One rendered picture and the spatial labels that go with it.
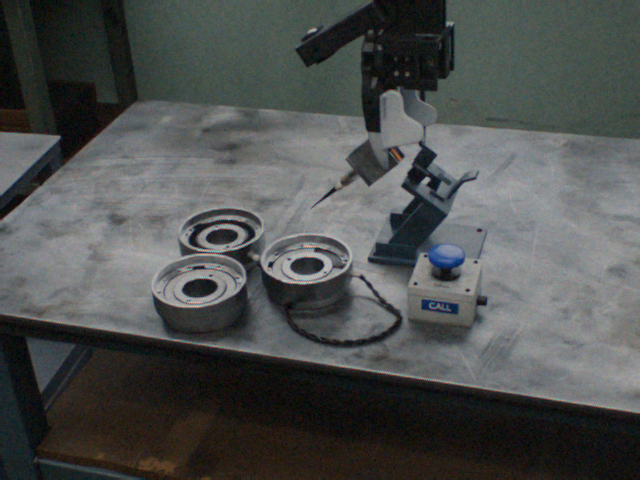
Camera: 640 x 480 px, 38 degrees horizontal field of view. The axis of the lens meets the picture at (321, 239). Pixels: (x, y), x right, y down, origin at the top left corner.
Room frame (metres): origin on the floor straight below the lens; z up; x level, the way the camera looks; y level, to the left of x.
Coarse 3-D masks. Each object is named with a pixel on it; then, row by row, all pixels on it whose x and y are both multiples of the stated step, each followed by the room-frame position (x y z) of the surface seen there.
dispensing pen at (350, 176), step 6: (360, 144) 0.95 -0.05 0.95; (354, 150) 0.94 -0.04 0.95; (396, 150) 0.93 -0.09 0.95; (402, 156) 0.93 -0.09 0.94; (348, 174) 0.94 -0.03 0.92; (354, 174) 0.94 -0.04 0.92; (342, 180) 0.94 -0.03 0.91; (348, 180) 0.94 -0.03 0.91; (354, 180) 0.94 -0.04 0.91; (336, 186) 0.95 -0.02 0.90; (342, 186) 0.94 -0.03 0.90; (330, 192) 0.95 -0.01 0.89; (324, 198) 0.95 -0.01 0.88; (318, 204) 0.96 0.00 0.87
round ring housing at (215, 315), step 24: (168, 264) 0.89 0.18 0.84; (192, 264) 0.91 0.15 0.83; (216, 264) 0.91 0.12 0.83; (240, 264) 0.89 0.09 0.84; (192, 288) 0.88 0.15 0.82; (216, 288) 0.87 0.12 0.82; (240, 288) 0.84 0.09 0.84; (168, 312) 0.82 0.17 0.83; (192, 312) 0.81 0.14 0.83; (216, 312) 0.81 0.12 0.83; (240, 312) 0.85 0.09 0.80
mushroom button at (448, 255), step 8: (432, 248) 0.85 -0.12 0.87; (440, 248) 0.85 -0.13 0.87; (448, 248) 0.84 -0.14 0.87; (456, 248) 0.84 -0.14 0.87; (432, 256) 0.83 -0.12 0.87; (440, 256) 0.83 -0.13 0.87; (448, 256) 0.83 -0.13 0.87; (456, 256) 0.83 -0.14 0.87; (464, 256) 0.84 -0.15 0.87; (432, 264) 0.83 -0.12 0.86; (440, 264) 0.82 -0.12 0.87; (448, 264) 0.82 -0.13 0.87; (456, 264) 0.82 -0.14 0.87
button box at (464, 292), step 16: (416, 272) 0.85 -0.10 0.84; (432, 272) 0.84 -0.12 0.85; (448, 272) 0.84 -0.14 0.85; (464, 272) 0.84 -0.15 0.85; (480, 272) 0.85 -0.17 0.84; (416, 288) 0.82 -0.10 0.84; (432, 288) 0.81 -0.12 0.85; (448, 288) 0.81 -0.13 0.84; (464, 288) 0.81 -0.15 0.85; (480, 288) 0.86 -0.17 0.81; (416, 304) 0.82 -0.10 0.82; (432, 304) 0.81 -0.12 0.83; (448, 304) 0.81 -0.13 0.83; (464, 304) 0.80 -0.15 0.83; (480, 304) 0.82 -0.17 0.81; (416, 320) 0.82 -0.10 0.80; (432, 320) 0.81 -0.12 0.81; (448, 320) 0.81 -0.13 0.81; (464, 320) 0.80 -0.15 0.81
